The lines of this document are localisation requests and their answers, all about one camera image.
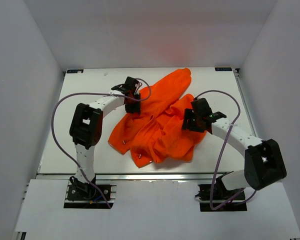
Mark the right blue table label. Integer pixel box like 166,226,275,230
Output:
214,67,233,72

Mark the blue table label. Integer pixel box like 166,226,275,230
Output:
66,69,84,74
214,67,233,72

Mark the orange jacket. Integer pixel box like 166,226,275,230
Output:
108,68,206,168

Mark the left blue table label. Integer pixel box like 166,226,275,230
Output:
66,69,84,74

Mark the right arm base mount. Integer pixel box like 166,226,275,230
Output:
194,177,248,212

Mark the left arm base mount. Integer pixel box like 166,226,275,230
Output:
63,176,117,210

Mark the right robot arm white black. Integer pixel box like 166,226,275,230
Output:
182,98,287,200

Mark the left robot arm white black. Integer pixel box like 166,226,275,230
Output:
69,76,141,200

